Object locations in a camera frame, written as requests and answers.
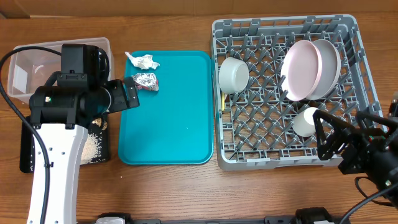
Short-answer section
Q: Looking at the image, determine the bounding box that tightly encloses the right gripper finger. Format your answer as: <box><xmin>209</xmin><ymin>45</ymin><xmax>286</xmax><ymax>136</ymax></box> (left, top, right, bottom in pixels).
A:
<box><xmin>313</xmin><ymin>110</ymin><xmax>355</xmax><ymax>161</ymax></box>
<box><xmin>354</xmin><ymin>111</ymin><xmax>397</xmax><ymax>136</ymax></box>

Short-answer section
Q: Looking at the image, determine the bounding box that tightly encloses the foil wrapper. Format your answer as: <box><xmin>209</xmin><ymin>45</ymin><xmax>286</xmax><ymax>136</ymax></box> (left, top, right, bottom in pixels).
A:
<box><xmin>131</xmin><ymin>73</ymin><xmax>159</xmax><ymax>91</ymax></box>

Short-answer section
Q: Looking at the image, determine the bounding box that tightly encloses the white tissue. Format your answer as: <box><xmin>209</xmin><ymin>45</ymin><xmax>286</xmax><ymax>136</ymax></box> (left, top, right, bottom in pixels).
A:
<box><xmin>125</xmin><ymin>52</ymin><xmax>160</xmax><ymax>70</ymax></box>

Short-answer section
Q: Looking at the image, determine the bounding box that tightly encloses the brown food scrap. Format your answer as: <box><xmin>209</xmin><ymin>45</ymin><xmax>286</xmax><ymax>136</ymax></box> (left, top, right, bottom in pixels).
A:
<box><xmin>91</xmin><ymin>118</ymin><xmax>108</xmax><ymax>131</ymax></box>

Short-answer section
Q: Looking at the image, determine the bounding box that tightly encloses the white plastic cup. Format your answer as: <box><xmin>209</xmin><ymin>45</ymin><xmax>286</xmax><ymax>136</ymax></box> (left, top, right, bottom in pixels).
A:
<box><xmin>292</xmin><ymin>107</ymin><xmax>317</xmax><ymax>137</ymax></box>

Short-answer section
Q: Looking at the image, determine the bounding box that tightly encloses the grey plate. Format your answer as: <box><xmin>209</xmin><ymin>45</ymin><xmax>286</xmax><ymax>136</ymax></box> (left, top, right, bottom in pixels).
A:
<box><xmin>307</xmin><ymin>39</ymin><xmax>341</xmax><ymax>100</ymax></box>

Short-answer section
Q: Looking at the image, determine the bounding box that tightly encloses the white pink-rimmed plate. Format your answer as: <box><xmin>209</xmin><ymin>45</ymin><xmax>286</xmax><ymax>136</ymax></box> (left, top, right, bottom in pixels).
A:
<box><xmin>280</xmin><ymin>40</ymin><xmax>322</xmax><ymax>101</ymax></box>

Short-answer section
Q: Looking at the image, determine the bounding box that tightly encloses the yellow plastic spoon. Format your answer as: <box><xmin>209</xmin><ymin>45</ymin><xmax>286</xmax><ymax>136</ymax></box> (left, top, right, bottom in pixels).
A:
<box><xmin>221</xmin><ymin>92</ymin><xmax>226</xmax><ymax>111</ymax></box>

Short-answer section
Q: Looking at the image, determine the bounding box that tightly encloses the grey bowl with rice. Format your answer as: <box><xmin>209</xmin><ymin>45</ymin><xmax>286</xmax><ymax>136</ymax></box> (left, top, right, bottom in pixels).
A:
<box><xmin>218</xmin><ymin>57</ymin><xmax>249</xmax><ymax>94</ymax></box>

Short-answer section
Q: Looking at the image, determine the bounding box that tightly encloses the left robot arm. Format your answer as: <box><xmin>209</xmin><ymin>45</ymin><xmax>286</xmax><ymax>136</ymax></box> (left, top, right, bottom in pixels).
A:
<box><xmin>27</xmin><ymin>44</ymin><xmax>139</xmax><ymax>223</ymax></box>

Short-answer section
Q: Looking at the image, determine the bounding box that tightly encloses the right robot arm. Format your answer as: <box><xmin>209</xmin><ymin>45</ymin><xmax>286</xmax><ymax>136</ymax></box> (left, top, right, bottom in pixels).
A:
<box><xmin>313</xmin><ymin>110</ymin><xmax>397</xmax><ymax>191</ymax></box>

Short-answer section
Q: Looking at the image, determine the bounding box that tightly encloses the grey dishwasher rack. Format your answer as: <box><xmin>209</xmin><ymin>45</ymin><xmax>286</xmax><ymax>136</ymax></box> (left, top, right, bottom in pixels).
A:
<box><xmin>211</xmin><ymin>14</ymin><xmax>382</xmax><ymax>170</ymax></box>

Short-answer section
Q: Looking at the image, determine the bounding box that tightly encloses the teal serving tray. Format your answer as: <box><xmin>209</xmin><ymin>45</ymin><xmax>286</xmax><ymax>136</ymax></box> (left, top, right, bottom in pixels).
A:
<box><xmin>118</xmin><ymin>50</ymin><xmax>214</xmax><ymax>165</ymax></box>

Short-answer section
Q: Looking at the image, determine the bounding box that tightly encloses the pile of white rice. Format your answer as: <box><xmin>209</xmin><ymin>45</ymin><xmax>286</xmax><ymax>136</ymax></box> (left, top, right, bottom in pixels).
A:
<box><xmin>80</xmin><ymin>133</ymin><xmax>102</xmax><ymax>165</ymax></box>

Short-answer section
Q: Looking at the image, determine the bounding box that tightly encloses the clear plastic bin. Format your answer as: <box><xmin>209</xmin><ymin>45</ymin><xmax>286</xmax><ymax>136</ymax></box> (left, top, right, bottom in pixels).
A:
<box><xmin>7</xmin><ymin>37</ymin><xmax>115</xmax><ymax>103</ymax></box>

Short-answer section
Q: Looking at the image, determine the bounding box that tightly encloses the black tray bin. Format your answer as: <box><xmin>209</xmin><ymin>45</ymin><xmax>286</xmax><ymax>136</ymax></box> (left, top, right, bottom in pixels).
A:
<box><xmin>19</xmin><ymin>115</ymin><xmax>111</xmax><ymax>173</ymax></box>

